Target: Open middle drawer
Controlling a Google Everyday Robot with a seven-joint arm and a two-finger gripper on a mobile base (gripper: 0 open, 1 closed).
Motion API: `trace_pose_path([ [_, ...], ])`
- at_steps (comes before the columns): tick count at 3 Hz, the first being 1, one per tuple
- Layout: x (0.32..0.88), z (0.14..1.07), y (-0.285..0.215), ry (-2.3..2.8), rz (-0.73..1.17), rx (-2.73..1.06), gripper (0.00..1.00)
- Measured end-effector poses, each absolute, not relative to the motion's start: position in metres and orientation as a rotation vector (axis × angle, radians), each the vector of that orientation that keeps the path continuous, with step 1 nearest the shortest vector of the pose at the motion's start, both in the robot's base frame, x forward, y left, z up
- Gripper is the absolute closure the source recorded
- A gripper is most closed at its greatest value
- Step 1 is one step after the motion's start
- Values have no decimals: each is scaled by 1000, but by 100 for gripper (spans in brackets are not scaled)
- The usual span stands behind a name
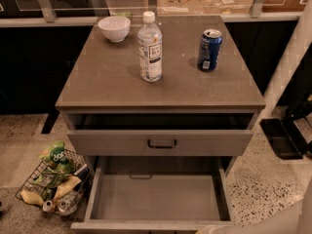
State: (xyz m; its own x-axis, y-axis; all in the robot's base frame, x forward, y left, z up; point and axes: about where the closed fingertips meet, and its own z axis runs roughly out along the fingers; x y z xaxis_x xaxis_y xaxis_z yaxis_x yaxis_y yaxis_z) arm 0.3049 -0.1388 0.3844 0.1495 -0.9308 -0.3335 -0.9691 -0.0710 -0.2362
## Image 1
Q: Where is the grey drawer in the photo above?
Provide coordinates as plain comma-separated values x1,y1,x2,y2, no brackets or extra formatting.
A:
68,113,254,156
71,156,233,234

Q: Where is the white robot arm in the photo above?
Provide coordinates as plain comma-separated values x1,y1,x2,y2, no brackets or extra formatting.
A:
195,0,312,234

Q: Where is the grey drawer cabinet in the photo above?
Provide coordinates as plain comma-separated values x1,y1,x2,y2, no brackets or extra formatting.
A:
57,16,265,234

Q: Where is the grey top drawer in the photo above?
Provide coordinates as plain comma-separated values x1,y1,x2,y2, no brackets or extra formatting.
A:
68,113,254,156

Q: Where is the clear plastic water bottle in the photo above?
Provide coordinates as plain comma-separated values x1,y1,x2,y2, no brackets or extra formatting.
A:
137,11,162,82

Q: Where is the blue soda can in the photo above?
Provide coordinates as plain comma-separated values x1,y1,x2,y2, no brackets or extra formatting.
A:
197,29,222,71

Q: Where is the white ceramic bowl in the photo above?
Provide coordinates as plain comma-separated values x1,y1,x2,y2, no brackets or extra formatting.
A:
97,16,131,42

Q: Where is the green snack bag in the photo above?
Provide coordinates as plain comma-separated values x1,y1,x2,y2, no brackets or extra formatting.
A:
39,141,75,174

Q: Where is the yellow snack bag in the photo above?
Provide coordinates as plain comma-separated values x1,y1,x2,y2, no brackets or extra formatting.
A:
55,175,81,199

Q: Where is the black floor tray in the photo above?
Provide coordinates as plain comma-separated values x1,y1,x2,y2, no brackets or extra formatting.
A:
260,119,308,160

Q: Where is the silver can in basket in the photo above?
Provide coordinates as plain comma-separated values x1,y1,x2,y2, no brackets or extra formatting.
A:
58,191,79,215

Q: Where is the small silver can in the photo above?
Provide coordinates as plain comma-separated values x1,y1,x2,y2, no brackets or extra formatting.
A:
42,200,54,213

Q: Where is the black wire basket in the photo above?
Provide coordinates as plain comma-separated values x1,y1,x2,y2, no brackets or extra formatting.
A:
16,149,91,216

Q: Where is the metal railing frame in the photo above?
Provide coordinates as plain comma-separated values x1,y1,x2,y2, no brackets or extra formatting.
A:
0,0,309,27

